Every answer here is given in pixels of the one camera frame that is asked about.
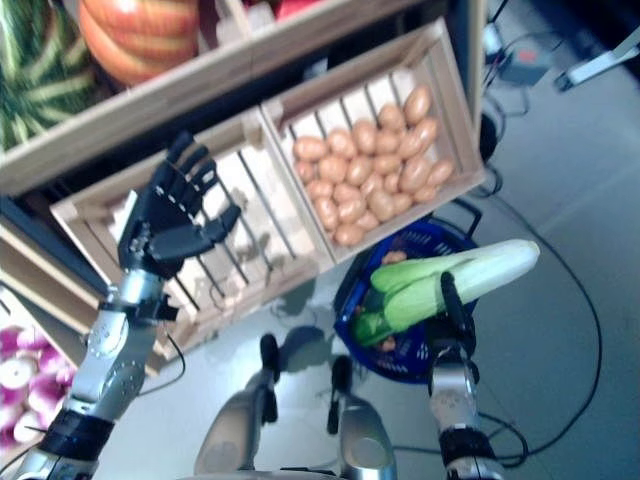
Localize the green cloth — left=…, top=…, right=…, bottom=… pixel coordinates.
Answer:
left=351, top=308, right=397, bottom=347

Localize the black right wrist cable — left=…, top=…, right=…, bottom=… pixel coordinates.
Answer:
left=469, top=412, right=529, bottom=469

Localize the green striped pumpkin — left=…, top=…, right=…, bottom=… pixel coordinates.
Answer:
left=0, top=0, right=109, bottom=154

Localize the black left robot foot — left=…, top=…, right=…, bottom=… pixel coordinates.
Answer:
left=259, top=333, right=280, bottom=381

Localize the white standing desk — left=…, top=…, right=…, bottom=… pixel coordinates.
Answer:
left=553, top=34, right=640, bottom=94

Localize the wooden display shelf black frame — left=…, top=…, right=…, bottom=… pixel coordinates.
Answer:
left=0, top=0, right=489, bottom=381

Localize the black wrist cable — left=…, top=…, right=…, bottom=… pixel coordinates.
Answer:
left=139, top=294, right=187, bottom=399
left=469, top=412, right=529, bottom=469

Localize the wooden cabbage crate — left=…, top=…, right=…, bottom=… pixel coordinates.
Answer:
left=49, top=104, right=335, bottom=362

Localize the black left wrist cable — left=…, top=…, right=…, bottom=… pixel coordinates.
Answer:
left=139, top=294, right=187, bottom=399

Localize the wooden turnip crate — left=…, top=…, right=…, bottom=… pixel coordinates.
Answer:
left=0, top=279, right=89, bottom=466

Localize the black robot foot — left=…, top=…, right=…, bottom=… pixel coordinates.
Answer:
left=330, top=355, right=354, bottom=396
left=259, top=333, right=280, bottom=381

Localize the pale green napa cabbage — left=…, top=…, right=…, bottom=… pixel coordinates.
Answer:
left=369, top=238, right=541, bottom=332

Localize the wooden potato crate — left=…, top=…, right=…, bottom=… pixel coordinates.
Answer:
left=259, top=18, right=487, bottom=266

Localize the silver right robot leg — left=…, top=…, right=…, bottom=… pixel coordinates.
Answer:
left=327, top=389, right=399, bottom=480

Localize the grey box red switch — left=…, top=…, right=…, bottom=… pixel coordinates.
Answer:
left=501, top=47, right=551, bottom=85

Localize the small orange pumpkin green stem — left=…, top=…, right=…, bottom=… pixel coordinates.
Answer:
left=77, top=0, right=201, bottom=86

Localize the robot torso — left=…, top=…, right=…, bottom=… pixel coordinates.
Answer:
left=199, top=467, right=346, bottom=480

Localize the silver left robot leg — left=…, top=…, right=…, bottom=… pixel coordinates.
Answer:
left=193, top=372, right=279, bottom=474

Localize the black round stand base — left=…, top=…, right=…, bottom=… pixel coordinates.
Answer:
left=478, top=113, right=501, bottom=162

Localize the black floor cable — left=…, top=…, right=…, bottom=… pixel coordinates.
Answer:
left=449, top=197, right=602, bottom=456

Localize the purple white turnip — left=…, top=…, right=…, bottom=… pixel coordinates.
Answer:
left=0, top=327, right=24, bottom=354
left=37, top=347, right=67, bottom=374
left=12, top=409, right=47, bottom=441
left=18, top=329, right=51, bottom=355
left=29, top=373, right=69, bottom=406
left=0, top=385, right=24, bottom=412
left=0, top=357, right=36, bottom=391

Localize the silver robot leg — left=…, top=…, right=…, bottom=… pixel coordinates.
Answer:
left=193, top=372, right=279, bottom=474
left=327, top=389, right=399, bottom=480

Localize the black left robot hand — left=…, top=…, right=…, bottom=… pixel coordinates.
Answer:
left=115, top=130, right=242, bottom=279

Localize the black right robot foot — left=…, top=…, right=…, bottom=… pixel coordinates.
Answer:
left=330, top=355, right=354, bottom=396

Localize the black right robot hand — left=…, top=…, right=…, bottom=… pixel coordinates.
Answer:
left=423, top=271, right=477, bottom=360

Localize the blue plastic shopping basket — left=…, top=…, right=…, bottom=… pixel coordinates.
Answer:
left=332, top=198, right=484, bottom=386

